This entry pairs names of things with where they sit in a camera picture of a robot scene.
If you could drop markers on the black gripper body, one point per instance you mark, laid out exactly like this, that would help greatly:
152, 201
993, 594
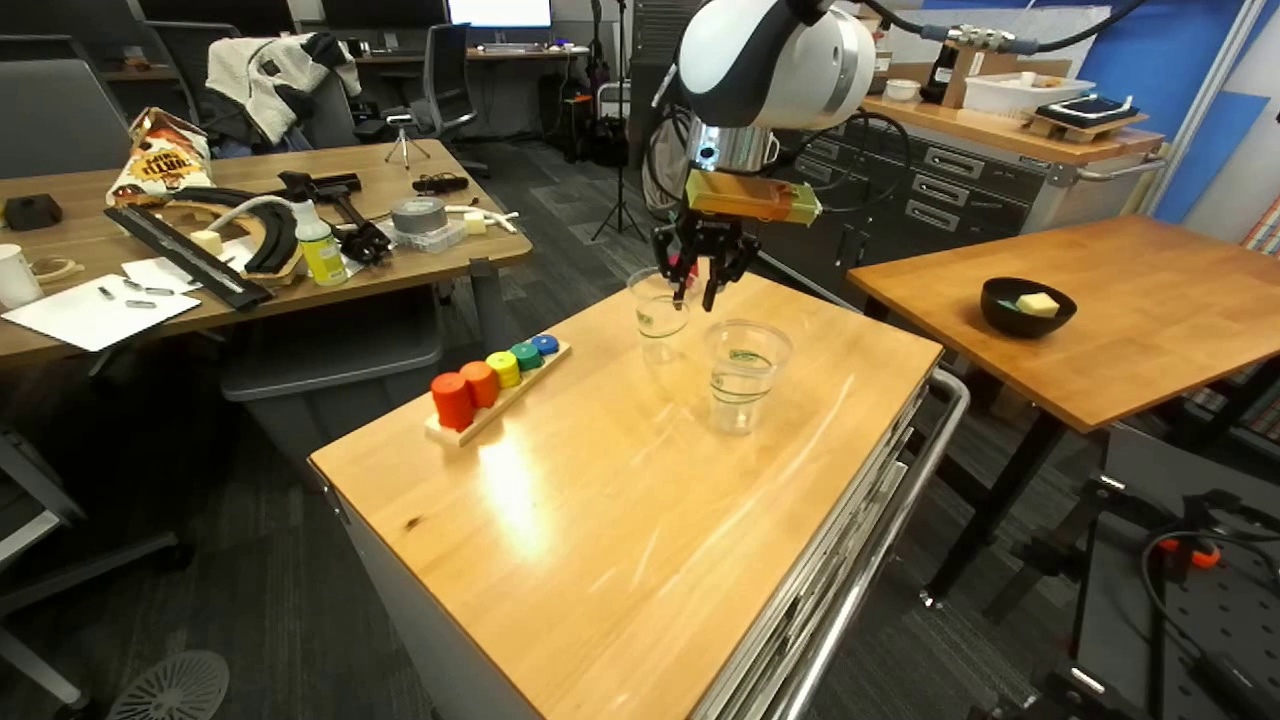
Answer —
694, 234

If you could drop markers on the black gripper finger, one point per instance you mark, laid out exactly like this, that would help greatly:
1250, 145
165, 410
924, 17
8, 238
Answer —
723, 273
680, 273

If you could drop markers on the clear plastic cup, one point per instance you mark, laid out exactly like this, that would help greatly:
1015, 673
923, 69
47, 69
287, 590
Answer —
663, 326
740, 370

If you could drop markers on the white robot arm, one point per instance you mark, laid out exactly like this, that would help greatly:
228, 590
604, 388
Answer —
782, 64

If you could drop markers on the white paper cup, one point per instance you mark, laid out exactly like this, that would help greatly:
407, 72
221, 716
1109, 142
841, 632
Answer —
18, 284

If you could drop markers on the blue wooden cylinder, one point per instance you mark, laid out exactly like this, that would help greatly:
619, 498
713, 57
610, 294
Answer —
545, 345

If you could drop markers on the green wooden cylinder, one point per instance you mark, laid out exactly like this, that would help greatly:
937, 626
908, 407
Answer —
526, 359

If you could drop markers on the yellow wooden cylinder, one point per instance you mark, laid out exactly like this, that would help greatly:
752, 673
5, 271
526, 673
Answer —
505, 365

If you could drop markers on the orange wooden cylinder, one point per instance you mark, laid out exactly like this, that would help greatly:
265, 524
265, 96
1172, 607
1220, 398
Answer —
482, 380

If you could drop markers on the wooden top tool cart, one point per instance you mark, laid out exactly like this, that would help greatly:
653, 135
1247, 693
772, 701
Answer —
604, 551

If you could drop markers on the roll of grey tape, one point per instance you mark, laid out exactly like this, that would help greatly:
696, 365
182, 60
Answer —
417, 219

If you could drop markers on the black bowl with food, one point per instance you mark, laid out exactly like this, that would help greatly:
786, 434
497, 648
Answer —
1027, 308

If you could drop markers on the square wooden side table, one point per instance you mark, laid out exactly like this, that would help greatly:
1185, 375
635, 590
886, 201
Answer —
1156, 313

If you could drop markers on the white jacket on chair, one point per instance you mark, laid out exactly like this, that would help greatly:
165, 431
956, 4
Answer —
265, 72

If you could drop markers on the long wooden office table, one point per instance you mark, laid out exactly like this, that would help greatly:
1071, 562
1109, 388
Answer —
202, 240

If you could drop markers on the snack bag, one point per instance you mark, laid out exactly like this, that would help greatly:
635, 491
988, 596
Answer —
165, 152

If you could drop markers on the white paper sheet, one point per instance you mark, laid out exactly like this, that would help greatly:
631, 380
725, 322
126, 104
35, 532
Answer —
96, 313

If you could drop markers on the wrist camera yellow block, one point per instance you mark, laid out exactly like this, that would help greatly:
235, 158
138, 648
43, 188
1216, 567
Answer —
752, 199

